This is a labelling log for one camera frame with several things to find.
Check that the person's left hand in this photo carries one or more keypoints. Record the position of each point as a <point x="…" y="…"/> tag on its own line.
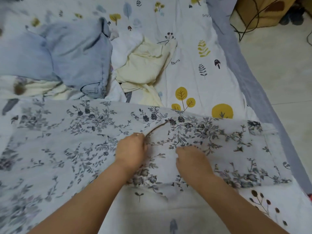
<point x="131" y="151"/>

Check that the person's right hand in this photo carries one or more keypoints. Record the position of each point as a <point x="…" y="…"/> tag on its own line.
<point x="195" y="165"/>

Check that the light blue denim jeans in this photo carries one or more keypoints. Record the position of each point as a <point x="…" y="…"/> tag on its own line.
<point x="73" y="56"/>

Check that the bed with leaf print bedding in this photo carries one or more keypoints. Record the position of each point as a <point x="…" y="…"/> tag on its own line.
<point x="185" y="26"/>

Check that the person's right forearm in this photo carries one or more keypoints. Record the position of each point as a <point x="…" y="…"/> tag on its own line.
<point x="243" y="212"/>

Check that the person's left forearm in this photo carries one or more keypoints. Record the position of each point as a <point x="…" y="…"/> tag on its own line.
<point x="83" y="207"/>

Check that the wooden dressing table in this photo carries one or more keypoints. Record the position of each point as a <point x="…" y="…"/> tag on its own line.
<point x="258" y="9"/>

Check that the dark shoe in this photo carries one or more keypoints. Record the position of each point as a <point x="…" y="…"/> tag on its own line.
<point x="297" y="17"/>
<point x="285" y="18"/>

